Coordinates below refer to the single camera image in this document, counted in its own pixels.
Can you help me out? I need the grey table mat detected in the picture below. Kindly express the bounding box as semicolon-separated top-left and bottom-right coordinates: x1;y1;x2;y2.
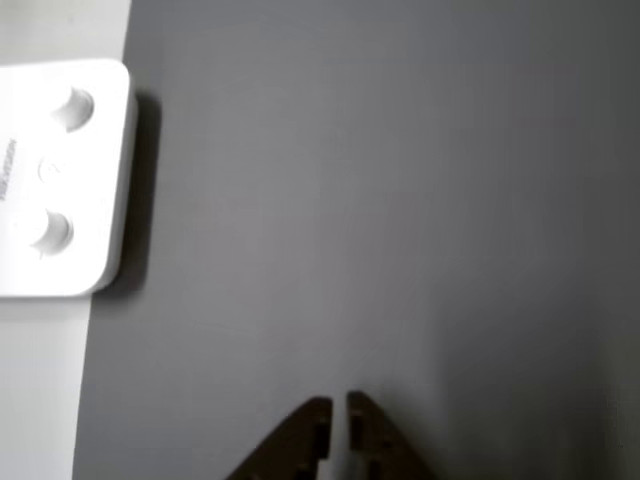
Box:
72;0;640;480

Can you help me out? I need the white device with two dimples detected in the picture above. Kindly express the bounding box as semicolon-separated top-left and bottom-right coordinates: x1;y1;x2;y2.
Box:
0;58;139;300

